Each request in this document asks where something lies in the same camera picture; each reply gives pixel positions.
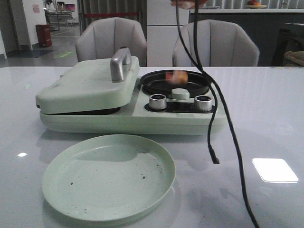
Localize red trash bin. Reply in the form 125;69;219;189
36;24;52;48

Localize pink bowl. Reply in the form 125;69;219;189
171;0;208;10

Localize fruit bowl on counter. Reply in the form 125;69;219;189
245;0;267;10

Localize black cable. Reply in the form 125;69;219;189
193;0;261;228
175;0;220;165

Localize shrimp pieces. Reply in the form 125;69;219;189
165;70;188;85

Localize dark grey counter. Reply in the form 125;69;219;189
199;9;304;67

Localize breakfast maker lid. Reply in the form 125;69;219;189
36;48;140;114

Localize mint green breakfast maker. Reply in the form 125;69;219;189
40;80;212;135

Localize dark armchair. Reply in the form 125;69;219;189
271;23;304;67

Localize black round frying pan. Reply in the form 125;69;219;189
140;69;209;98

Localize right grey chair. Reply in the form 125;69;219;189
172;19;259;67

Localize grey chair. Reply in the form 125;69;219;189
172;19;259;67
76;17;147;67

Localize white cabinet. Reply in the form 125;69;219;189
147;0;178;67

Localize silver control knob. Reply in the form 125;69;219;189
149;94;167;110
193;95;212;112

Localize mint green plate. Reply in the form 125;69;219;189
42;134;176;226

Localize left silver control knob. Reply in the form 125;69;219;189
149;94;167;110

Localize right silver control knob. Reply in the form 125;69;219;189
193;95;212;112

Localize left grey chair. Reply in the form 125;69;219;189
76;17;147;67

